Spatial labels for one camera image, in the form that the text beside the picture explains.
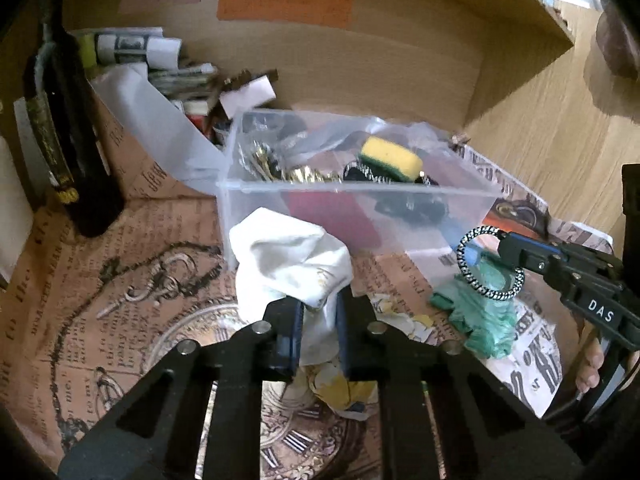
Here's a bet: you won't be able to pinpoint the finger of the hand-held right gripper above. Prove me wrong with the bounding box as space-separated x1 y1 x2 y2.
496 232 568 282

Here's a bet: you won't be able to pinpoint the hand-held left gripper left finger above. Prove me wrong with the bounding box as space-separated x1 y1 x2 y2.
59 300 306 480

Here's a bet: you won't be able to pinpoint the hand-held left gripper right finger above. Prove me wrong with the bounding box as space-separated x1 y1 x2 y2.
336 292 587 480

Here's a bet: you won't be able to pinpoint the black and white braided ring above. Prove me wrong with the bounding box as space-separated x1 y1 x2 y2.
455 226 525 301

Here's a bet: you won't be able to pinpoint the clear plastic storage box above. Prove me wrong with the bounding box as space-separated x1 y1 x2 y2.
215 108 504 287

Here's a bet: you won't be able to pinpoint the person's right hand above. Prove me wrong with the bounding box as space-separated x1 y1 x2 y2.
575 340 640 396

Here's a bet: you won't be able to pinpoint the yellow and white printed cloth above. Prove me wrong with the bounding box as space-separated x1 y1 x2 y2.
292 297 437 422

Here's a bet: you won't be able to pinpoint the green cloth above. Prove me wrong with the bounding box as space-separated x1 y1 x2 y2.
429 252 519 360

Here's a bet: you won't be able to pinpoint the dark red pouch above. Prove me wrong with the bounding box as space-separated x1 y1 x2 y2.
284 189 384 252

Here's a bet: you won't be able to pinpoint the gold metal trinkets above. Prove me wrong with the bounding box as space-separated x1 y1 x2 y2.
239 141 342 184

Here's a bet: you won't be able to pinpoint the yellow and green sponge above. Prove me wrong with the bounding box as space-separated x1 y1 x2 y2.
360 135 423 182

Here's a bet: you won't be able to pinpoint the newspaper print table mat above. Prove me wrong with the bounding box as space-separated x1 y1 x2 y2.
0 95 616 480

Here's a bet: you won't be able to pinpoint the wooden shelf unit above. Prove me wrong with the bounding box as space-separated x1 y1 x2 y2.
0 0 576 201

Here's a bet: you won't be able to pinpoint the brown round object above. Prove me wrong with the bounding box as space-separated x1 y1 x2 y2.
596 9 640 80

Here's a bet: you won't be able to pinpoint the white card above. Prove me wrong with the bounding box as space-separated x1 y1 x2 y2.
219 77 278 117

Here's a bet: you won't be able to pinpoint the bundle of rolled newspapers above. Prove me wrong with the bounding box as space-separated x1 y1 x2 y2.
149 62 222 107

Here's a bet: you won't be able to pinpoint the dark glass bottle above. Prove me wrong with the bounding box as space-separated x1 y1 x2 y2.
24 22 126 239

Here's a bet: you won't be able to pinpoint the white paper roll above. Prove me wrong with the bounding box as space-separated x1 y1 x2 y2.
95 32 182 69

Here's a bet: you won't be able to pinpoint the orange sticky paper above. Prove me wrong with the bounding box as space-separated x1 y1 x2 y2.
216 0 355 28

